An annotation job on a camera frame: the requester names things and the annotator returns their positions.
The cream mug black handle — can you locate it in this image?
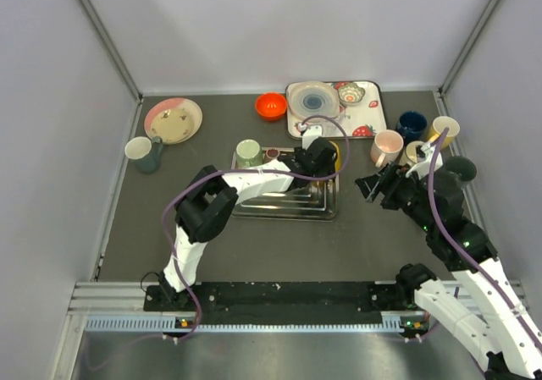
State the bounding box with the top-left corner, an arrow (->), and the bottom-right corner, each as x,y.
399,140 -> 426,167

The orange bowl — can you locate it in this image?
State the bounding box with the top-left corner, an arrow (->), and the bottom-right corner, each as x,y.
255,92 -> 287,122

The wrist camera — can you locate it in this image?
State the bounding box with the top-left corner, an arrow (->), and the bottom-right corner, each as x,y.
296,122 -> 323,149
406,142 -> 444,179

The dark teal mug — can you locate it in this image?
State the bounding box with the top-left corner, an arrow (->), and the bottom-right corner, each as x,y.
124,136 -> 163,173

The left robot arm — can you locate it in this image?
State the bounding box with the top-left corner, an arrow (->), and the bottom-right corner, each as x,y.
159,137 -> 338,304

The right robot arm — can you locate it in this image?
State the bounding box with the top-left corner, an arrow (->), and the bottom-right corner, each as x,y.
356,164 -> 541,379

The grey mug black handle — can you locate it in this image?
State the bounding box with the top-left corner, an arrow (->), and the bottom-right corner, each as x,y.
444,156 -> 478,184

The light green ceramic mug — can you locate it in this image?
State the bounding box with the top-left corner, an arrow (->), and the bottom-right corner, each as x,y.
235,139 -> 263,168

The pink cream large plate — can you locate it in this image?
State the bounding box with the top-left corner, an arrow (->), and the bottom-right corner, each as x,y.
144,97 -> 203,145

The stainless steel tray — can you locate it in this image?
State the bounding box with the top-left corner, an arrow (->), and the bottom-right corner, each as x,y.
230,146 -> 342,223

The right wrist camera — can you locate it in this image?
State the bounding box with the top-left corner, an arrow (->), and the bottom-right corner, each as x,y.
406,142 -> 444,179

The small cream plate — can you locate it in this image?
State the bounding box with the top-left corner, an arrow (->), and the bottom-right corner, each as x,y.
149,108 -> 202,145

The clear drinking glass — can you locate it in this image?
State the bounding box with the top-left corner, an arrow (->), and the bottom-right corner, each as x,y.
323,117 -> 343,138

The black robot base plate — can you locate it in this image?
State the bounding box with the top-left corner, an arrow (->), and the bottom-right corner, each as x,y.
143,280 -> 429,326

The small patterned bowl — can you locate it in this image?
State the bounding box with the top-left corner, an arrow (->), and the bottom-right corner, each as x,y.
335,82 -> 366,106

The pale yellow ceramic mug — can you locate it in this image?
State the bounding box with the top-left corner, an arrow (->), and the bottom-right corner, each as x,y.
425,116 -> 461,151

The brown ceramic mug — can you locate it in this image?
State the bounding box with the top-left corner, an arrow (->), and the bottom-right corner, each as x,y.
264,148 -> 280,163

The bright yellow mug black handle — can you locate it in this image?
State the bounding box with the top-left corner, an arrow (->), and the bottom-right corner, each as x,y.
329,140 -> 342,173

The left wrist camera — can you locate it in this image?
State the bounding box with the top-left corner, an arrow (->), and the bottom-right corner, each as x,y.
296,122 -> 323,149

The navy blue ceramic mug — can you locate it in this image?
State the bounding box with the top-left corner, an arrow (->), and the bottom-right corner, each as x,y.
395,111 -> 428,145

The pink ceramic mug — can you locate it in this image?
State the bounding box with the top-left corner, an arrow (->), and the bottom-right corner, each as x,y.
370,129 -> 404,168

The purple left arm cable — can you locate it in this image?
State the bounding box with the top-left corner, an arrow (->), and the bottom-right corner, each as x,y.
162,114 -> 351,343

